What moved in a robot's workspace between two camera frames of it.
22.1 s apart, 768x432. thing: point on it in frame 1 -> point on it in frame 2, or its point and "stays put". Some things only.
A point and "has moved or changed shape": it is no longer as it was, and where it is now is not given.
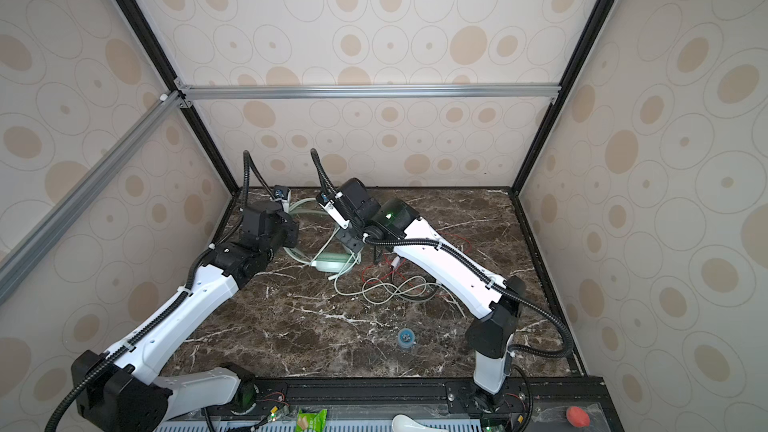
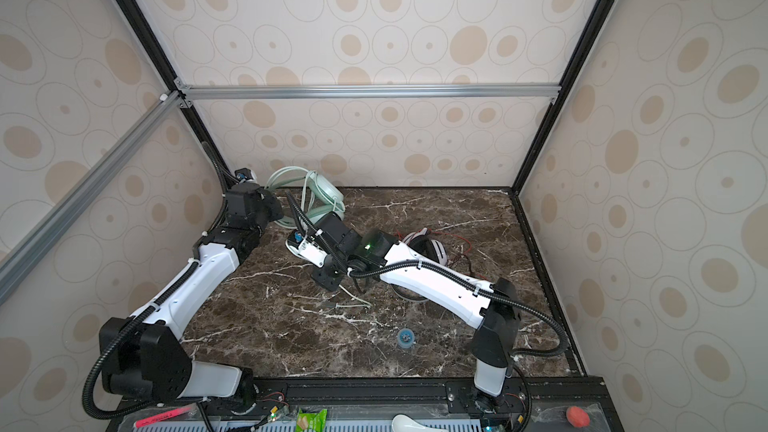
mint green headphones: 329,261 has moved or changed shape
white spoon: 405,423 stays put
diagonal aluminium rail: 44,232 stays put
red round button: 578,417 stays put
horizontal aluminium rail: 489,90 stays put
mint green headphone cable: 421,293 has moved or changed shape
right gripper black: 351,243 -> 324,282
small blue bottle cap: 406,338 stays put
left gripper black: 294,232 -> 271,200
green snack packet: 312,422 stays put
